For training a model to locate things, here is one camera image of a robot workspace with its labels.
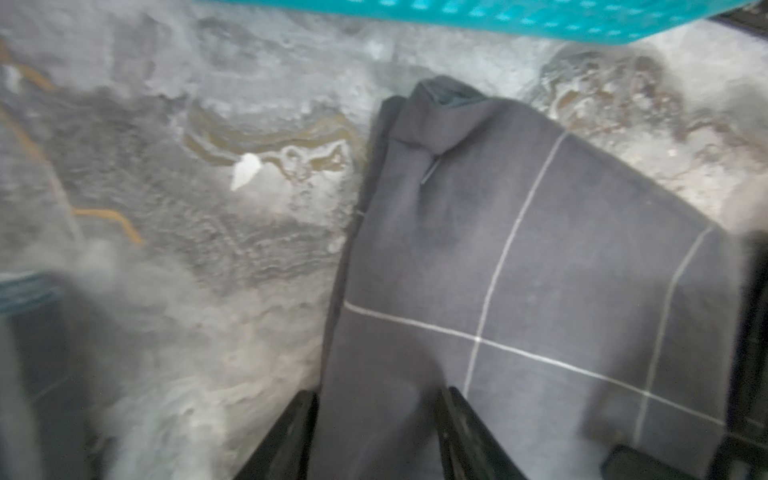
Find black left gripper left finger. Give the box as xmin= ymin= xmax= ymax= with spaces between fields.
xmin=234 ymin=390 xmax=318 ymax=480

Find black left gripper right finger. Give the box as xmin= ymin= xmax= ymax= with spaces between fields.
xmin=435 ymin=387 xmax=526 ymax=480

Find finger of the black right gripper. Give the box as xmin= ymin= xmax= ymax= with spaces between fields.
xmin=600 ymin=233 xmax=767 ymax=479

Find dark grey checked pillowcase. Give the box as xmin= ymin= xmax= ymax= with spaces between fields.
xmin=308 ymin=77 xmax=739 ymax=479

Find teal plastic basket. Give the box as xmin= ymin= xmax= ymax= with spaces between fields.
xmin=247 ymin=0 xmax=767 ymax=45

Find clear pencil jar blue lid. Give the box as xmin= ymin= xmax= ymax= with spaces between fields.
xmin=1 ymin=272 xmax=89 ymax=479

